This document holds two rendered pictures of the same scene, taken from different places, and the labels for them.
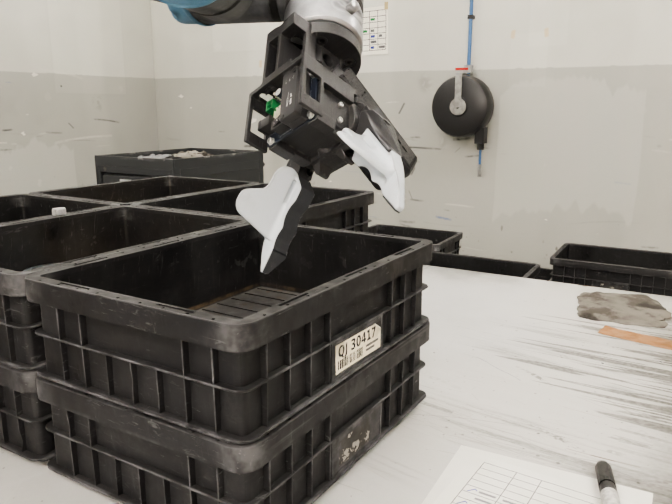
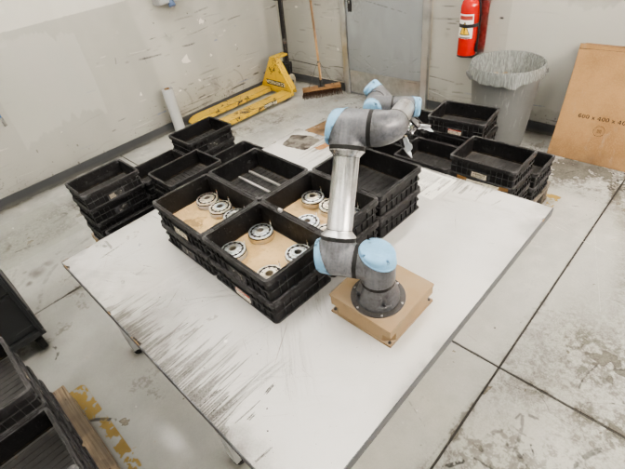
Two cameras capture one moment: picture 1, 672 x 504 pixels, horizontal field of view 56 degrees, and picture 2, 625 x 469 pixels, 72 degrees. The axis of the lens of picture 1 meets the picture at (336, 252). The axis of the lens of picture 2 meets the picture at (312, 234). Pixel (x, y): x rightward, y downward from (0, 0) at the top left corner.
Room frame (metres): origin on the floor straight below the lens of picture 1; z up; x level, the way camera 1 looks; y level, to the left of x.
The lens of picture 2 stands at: (0.46, 1.74, 1.91)
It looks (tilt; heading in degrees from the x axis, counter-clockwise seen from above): 39 degrees down; 289
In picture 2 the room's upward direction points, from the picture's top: 9 degrees counter-clockwise
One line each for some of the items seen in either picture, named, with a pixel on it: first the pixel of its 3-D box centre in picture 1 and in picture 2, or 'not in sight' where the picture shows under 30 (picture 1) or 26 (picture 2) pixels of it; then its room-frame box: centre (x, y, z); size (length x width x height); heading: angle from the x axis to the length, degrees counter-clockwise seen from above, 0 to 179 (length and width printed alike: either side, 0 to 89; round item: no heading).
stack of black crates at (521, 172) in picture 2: not in sight; (487, 185); (0.10, -0.66, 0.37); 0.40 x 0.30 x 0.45; 150
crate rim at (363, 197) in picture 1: (260, 203); (257, 172); (1.23, 0.15, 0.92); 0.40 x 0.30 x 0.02; 149
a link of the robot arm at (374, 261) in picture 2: not in sight; (375, 262); (0.61, 0.73, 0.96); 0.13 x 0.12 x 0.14; 176
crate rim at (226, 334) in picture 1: (252, 266); (365, 169); (0.73, 0.10, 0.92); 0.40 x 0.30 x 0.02; 149
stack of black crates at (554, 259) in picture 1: (610, 317); (207, 155); (2.17, -0.98, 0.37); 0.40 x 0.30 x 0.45; 60
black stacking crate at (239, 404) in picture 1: (253, 307); (365, 180); (0.73, 0.10, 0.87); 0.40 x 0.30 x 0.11; 149
